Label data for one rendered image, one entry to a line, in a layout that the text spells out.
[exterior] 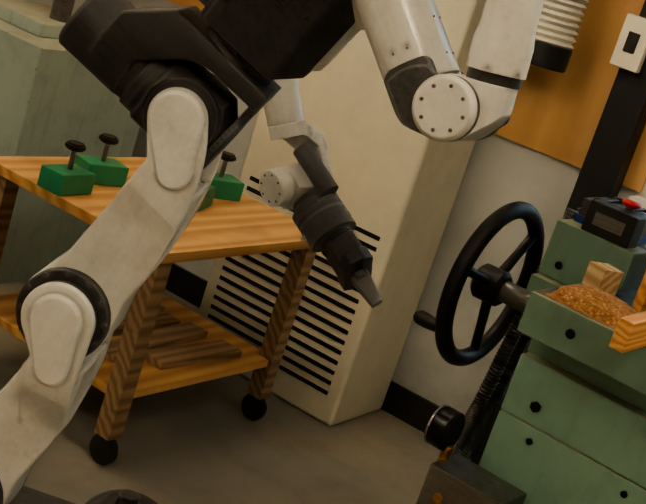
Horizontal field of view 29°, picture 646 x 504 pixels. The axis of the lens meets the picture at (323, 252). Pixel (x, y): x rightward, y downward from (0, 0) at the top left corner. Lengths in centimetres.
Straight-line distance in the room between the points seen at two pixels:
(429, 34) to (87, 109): 229
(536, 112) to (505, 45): 190
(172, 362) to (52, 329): 112
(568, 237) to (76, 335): 75
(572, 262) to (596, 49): 142
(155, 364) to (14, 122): 93
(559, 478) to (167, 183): 69
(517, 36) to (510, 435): 62
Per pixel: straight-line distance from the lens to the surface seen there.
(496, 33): 145
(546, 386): 177
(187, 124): 175
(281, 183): 209
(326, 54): 173
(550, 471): 179
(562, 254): 194
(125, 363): 273
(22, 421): 198
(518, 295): 200
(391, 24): 149
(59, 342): 187
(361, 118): 325
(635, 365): 167
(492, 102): 145
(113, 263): 186
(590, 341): 169
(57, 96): 358
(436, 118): 144
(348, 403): 341
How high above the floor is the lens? 131
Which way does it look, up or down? 15 degrees down
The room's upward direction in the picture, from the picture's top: 18 degrees clockwise
